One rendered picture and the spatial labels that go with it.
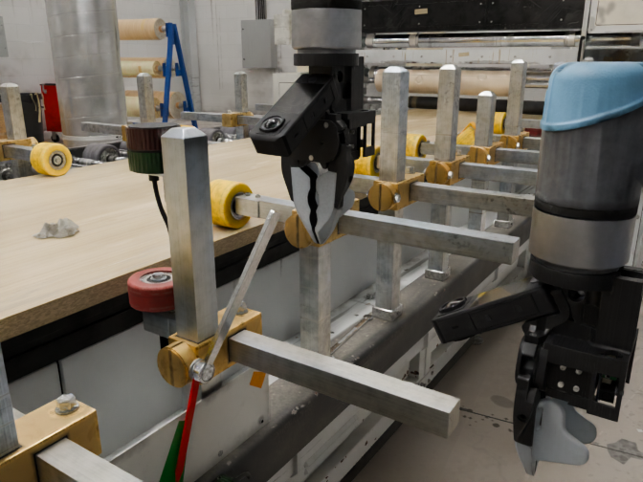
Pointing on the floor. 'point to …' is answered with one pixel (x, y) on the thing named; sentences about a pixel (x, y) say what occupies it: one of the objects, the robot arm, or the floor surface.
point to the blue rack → (175, 72)
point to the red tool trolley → (52, 110)
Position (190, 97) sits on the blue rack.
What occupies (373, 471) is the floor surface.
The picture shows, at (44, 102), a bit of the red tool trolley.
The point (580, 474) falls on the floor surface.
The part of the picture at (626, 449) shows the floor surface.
